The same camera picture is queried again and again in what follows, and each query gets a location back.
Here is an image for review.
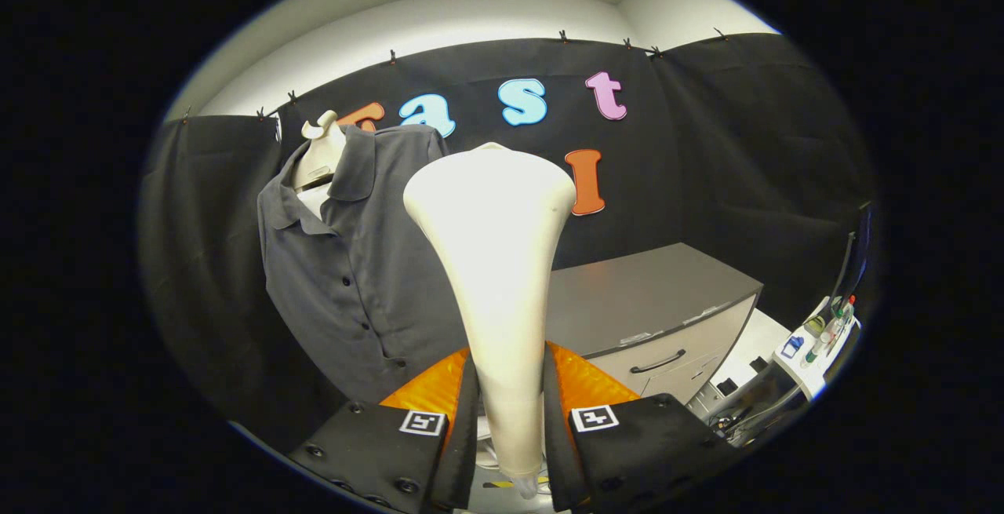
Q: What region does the black backdrop cloth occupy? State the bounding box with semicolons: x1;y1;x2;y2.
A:
140;31;879;452

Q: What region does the row of black clips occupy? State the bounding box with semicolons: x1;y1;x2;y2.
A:
182;27;726;122

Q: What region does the white side table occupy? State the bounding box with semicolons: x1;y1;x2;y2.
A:
773;298;862;401

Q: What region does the grey drawer cabinet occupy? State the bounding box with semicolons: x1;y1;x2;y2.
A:
545;242;764;405

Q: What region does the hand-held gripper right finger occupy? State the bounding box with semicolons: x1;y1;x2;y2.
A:
541;340;738;514

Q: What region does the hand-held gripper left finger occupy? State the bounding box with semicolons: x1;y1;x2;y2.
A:
286;345;481;514

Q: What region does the clear plastic bottle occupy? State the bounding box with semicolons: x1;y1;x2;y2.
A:
828;294;857;346

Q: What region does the grey button shirt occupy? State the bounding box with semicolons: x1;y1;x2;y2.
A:
257;123;471;405

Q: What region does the black computer monitor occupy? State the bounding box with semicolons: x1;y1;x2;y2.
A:
839;200;873;303

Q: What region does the cream mannequin hanger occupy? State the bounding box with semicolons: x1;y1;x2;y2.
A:
290;110;347;191

